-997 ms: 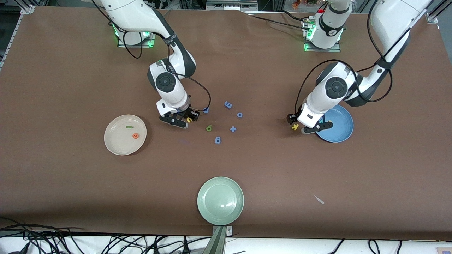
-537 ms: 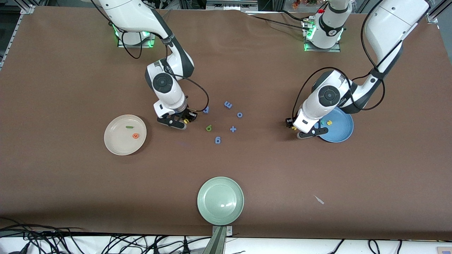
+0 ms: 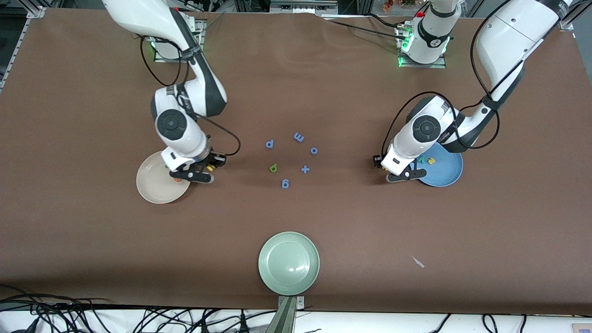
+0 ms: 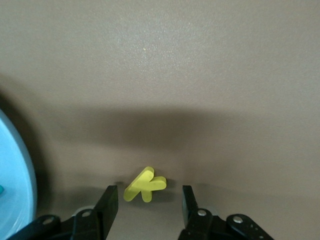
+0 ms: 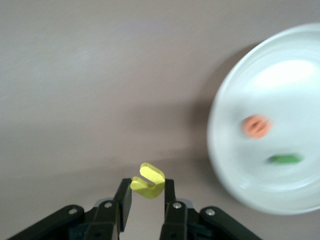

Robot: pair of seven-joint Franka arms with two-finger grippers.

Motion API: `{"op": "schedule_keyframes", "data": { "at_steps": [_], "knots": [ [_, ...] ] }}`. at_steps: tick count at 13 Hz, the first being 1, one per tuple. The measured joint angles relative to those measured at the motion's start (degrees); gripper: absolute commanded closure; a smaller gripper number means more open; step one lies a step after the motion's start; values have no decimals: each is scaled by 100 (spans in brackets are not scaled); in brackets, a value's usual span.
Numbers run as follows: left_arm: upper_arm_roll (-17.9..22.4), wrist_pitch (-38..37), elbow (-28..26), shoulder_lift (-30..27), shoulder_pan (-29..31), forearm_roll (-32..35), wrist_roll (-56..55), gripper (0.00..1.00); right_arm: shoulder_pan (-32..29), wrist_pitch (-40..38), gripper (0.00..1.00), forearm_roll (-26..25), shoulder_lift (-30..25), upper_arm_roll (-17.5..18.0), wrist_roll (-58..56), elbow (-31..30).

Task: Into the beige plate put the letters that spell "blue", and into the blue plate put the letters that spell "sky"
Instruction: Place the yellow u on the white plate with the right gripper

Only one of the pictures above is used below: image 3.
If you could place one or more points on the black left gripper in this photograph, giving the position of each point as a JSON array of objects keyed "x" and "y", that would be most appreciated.
[{"x": 378, "y": 161}]

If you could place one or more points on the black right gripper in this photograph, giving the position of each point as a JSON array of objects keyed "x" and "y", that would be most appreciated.
[{"x": 215, "y": 160}]

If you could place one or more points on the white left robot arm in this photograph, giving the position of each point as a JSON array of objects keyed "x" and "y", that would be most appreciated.
[{"x": 508, "y": 27}]

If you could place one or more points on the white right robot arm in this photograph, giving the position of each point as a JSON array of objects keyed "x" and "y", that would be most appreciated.
[{"x": 185, "y": 138}]

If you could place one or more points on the blue foam letter p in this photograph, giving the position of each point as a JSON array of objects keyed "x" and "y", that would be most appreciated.
[{"x": 273, "y": 142}]

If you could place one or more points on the blue foam letter g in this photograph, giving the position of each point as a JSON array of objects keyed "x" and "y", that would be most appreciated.
[{"x": 282, "y": 184}]

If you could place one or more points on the blue round plate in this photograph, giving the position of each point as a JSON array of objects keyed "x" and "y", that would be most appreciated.
[{"x": 446, "y": 171}]

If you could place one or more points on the beige round plate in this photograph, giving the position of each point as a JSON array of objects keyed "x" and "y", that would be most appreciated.
[{"x": 155, "y": 185}]

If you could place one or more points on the blue foam letter m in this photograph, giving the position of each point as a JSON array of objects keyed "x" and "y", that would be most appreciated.
[{"x": 299, "y": 137}]

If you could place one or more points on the brown table cover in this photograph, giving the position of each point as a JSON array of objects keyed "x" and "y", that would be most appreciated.
[{"x": 296, "y": 92}]

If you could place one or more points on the white paper scrap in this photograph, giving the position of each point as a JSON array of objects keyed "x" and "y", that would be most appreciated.
[{"x": 418, "y": 262}]

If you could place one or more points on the green round plate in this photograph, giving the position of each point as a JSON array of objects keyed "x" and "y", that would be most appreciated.
[{"x": 289, "y": 263}]

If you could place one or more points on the silver metal box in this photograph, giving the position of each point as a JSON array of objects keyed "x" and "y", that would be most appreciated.
[{"x": 303, "y": 7}]

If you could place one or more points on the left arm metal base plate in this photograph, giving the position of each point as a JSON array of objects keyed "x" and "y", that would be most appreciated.
[{"x": 423, "y": 65}]

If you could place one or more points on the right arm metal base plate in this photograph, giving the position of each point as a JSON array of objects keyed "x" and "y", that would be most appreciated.
[{"x": 158, "y": 59}]

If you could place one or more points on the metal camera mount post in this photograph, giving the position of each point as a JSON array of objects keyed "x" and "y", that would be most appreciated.
[{"x": 283, "y": 319}]

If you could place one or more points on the aluminium table rail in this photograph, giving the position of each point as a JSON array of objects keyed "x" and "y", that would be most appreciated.
[{"x": 18, "y": 51}]

